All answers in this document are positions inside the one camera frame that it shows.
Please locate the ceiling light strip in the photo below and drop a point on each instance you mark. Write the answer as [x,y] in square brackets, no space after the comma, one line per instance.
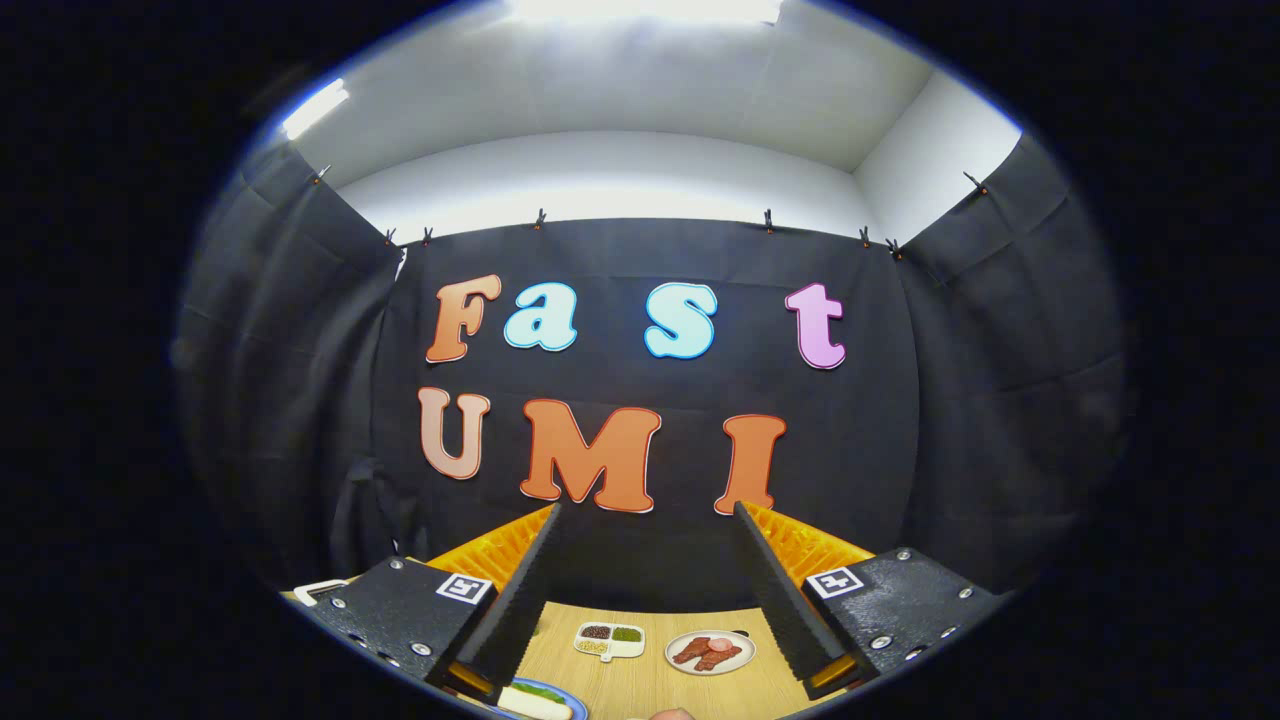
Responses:
[315,108]

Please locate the blue round plate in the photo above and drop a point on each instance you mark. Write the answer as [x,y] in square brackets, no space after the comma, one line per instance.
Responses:
[578,708]

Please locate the white divided condiment dish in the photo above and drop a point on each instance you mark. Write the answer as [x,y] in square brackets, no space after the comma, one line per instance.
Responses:
[612,648]

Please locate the ceiling light panel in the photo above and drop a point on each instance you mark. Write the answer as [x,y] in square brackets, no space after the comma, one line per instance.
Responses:
[645,10]

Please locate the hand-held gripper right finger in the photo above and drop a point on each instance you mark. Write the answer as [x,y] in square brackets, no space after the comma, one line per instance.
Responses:
[775,590]

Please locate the white oval meat plate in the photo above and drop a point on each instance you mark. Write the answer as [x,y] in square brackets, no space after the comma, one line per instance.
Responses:
[745,655]

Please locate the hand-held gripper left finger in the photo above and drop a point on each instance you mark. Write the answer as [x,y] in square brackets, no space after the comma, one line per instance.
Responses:
[520,600]

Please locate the browned toast slice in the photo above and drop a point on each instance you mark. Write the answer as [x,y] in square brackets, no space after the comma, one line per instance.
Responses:
[530,706]

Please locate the brown grilled meat piece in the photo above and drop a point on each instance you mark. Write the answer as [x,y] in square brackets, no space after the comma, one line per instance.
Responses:
[722,658]
[692,650]

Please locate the pink tomato slice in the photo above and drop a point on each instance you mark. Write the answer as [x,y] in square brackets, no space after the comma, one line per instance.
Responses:
[722,644]

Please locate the row of cloth clips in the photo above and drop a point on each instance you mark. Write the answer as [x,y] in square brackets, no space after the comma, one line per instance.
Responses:
[768,221]

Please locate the cream white toaster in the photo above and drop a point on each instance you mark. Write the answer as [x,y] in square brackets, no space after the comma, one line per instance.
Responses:
[300,594]

